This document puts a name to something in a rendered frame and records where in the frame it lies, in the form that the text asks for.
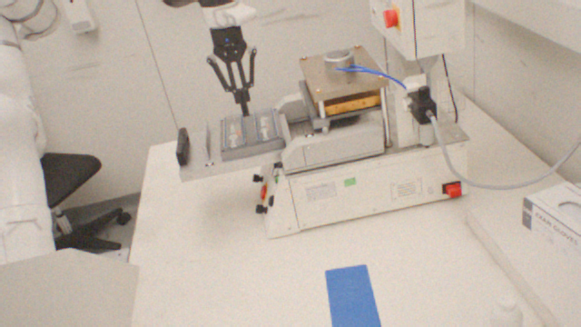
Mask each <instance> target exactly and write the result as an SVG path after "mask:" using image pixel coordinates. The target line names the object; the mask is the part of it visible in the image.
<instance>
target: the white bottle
mask: <svg viewBox="0 0 581 327"><path fill-rule="evenodd" d="M491 327H523V313H522V312H521V309H520V307H519V305H517V304H516V299H515V298H514V297H513V296H511V295H501V296H500V297H499V299H498V302H496V303H495V305H494V306H493V308H492V310H491Z"/></svg>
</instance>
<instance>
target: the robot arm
mask: <svg viewBox="0 0 581 327"><path fill-rule="evenodd" d="M162 1H163V2H164V3H165V4H166V5H167V6H169V7H173V8H179V7H183V6H187V5H190V4H192V3H199V4H200V6H201V10H202V16H203V20H204V23H205V26H208V27H210V32H211V36H212V43H213V50H212V54H211V55H208V56H207V63H208V64H209V65H210V66H211V67H212V69H213V71H214V72H215V74H216V76H217V78H219V80H220V82H221V84H222V87H223V89H224V91H225V92H226V93H228V92H232V93H233V95H234V100H235V103H236V104H240V106H241V113H242V114H243V117H246V115H247V116H250V112H249V107H248V102H250V101H251V98H250V93H249V89H250V88H251V87H253V86H254V57H256V54H257V53H258V50H257V46H250V45H247V42H246V41H245V40H244V37H242V32H241V25H244V23H246V22H248V21H250V20H252V19H254V18H257V11H255V9H254V8H252V7H250V6H247V5H244V4H243V3H241V2H238V0H162ZM61 23H62V13H60V12H59V10H58V7H57V6H56V4H55V3H54V2H53V0H0V264H2V263H10V262H14V261H19V260H23V259H26V258H32V257H35V256H40V254H44V253H52V252H55V247H54V237H53V232H52V216H51V211H50V208H49V207H48V203H47V195H45V192H46V189H45V188H44V176H43V170H42V167H41V164H40V158H42V157H43V155H44V153H46V151H47V140H46V135H44V129H43V125H42V121H41V117H40V114H39V110H38V107H37V104H36V101H35V100H34V96H33V92H32V88H31V85H30V78H29V73H28V68H27V63H26V62H25V53H24V51H23V47H22V45H23V39H24V40H26V41H36V40H37V39H39V38H44V37H46V36H48V35H51V34H52V33H54V31H55V30H56V29H57V28H58V26H59V25H60V24H61ZM246 50H247V51H248V55H249V56H250V77H249V82H247V80H246V76H245V73H244V68H243V67H242V64H241V59H242V57H243V56H244V54H245V52H246ZM215 56H217V57H219V58H220V59H221V61H222V62H224V63H225V65H226V68H227V73H228V76H229V81H231V86H228V83H227V81H226V79H225V77H224V76H223V74H222V70H221V68H220V67H219V65H218V64H217V63H216V57H215ZM232 63H236V65H237V67H238V71H239V76H240V79H241V86H243V88H241V90H240V88H238V89H237V86H236V82H235V77H234V73H233V69H232V65H231V64H232Z"/></svg>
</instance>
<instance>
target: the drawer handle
mask: <svg viewBox="0 0 581 327"><path fill-rule="evenodd" d="M187 141H189V135H188V132H187V130H186V128H185V127H183V128H181V129H179V132H178V138H177V144H176V151H175V155H176V159H177V163H178V165H179V166H182V165H186V164H187V161H186V158H185V151H186V143H187Z"/></svg>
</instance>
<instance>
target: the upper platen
mask: <svg viewBox="0 0 581 327"><path fill-rule="evenodd" d="M305 84H307V87H308V90H309V92H310V88H309V86H308V83H307V80H305ZM310 96H311V100H312V102H313V104H314V107H315V109H316V113H317V116H320V109H318V104H317V102H316V103H315V102H314V100H313V96H312V94H311V92H310ZM324 104H325V111H326V115H327V116H328V117H329V121H330V120H336V119H340V118H345V117H349V116H353V115H359V114H366V113H372V112H376V110H381V100H380V99H379V89H375V90H370V91H366V92H361V93H356V94H348V95H343V96H339V98H334V99H329V100H325V101H324Z"/></svg>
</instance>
